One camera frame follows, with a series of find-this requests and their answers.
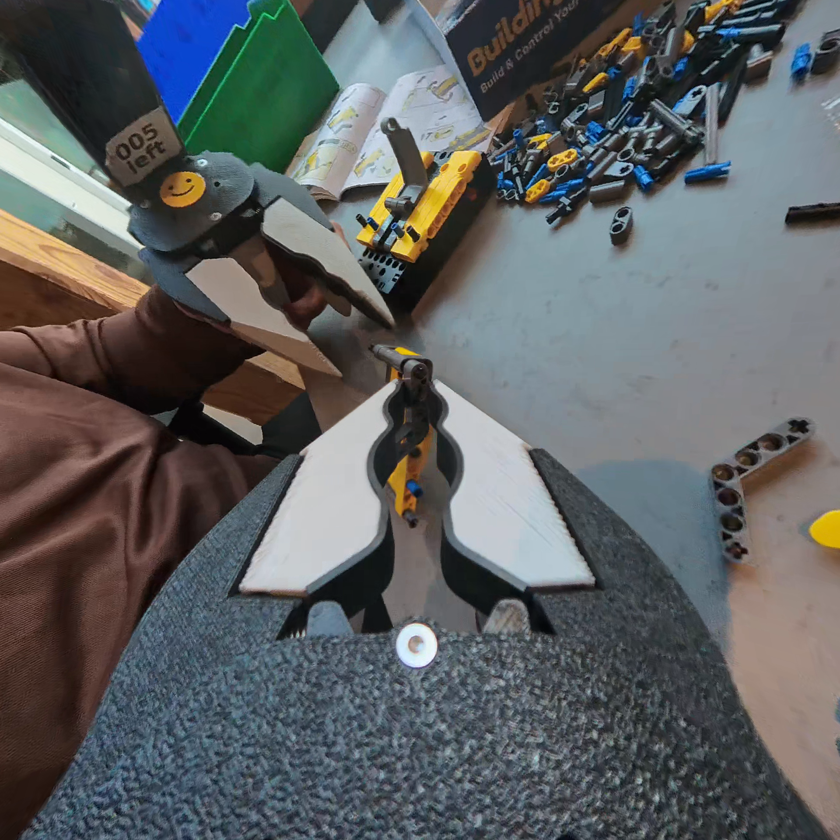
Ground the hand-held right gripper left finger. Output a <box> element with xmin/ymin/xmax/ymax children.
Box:
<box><xmin>238</xmin><ymin>382</ymin><xmax>403</xmax><ymax>599</ymax></box>

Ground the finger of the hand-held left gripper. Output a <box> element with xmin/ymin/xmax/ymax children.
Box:
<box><xmin>185</xmin><ymin>256</ymin><xmax>345</xmax><ymax>379</ymax></box>
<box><xmin>261</xmin><ymin>196</ymin><xmax>396</xmax><ymax>329</ymax></box>

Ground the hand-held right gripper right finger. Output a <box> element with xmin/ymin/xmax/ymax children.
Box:
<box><xmin>430</xmin><ymin>379</ymin><xmax>597</xmax><ymax>615</ymax></box>

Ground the small yellow grey brick assembly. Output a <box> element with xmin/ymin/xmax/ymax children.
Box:
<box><xmin>369</xmin><ymin>343</ymin><xmax>435</xmax><ymax>529</ymax></box>

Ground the person's left forearm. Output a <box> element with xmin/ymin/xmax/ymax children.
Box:
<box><xmin>0</xmin><ymin>285</ymin><xmax>266</xmax><ymax>421</ymax></box>

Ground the grey desk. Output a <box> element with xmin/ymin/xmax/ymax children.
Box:
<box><xmin>289</xmin><ymin>0</ymin><xmax>840</xmax><ymax>840</ymax></box>

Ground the person's left hand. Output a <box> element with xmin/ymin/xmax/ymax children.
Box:
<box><xmin>266</xmin><ymin>222</ymin><xmax>352</xmax><ymax>332</ymax></box>

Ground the black office chair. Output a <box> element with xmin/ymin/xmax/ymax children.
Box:
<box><xmin>167</xmin><ymin>392</ymin><xmax>324</xmax><ymax>460</ymax></box>

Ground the blue plastic bin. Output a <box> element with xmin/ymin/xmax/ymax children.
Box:
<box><xmin>134</xmin><ymin>0</ymin><xmax>277</xmax><ymax>126</ymax></box>

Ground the black brick block with holes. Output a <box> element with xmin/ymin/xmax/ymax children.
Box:
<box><xmin>354</xmin><ymin>117</ymin><xmax>497</xmax><ymax>315</ymax></box>

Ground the green plastic bin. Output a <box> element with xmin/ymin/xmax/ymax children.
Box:
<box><xmin>177</xmin><ymin>0</ymin><xmax>341</xmax><ymax>177</ymax></box>

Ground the instruction booklet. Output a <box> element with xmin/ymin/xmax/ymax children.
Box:
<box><xmin>287</xmin><ymin>64</ymin><xmax>496</xmax><ymax>201</ymax></box>

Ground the wooden ledge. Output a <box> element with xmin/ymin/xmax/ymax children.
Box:
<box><xmin>0</xmin><ymin>209</ymin><xmax>306</xmax><ymax>424</ymax></box>

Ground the grey angled beam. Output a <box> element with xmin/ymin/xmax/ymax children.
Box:
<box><xmin>710</xmin><ymin>418</ymin><xmax>816</xmax><ymax>564</ymax></box>

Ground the person in brown sleeve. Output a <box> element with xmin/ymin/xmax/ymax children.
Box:
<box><xmin>0</xmin><ymin>364</ymin><xmax>283</xmax><ymax>834</ymax></box>

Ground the dark cardboard box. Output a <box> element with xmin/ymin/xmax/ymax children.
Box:
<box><xmin>407</xmin><ymin>0</ymin><xmax>631</xmax><ymax>122</ymax></box>

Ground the pile of grey blue pieces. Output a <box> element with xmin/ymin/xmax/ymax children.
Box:
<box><xmin>489</xmin><ymin>0</ymin><xmax>840</xmax><ymax>227</ymax></box>

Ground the white window frame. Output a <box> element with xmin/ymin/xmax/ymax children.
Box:
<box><xmin>0</xmin><ymin>62</ymin><xmax>148</xmax><ymax>280</ymax></box>

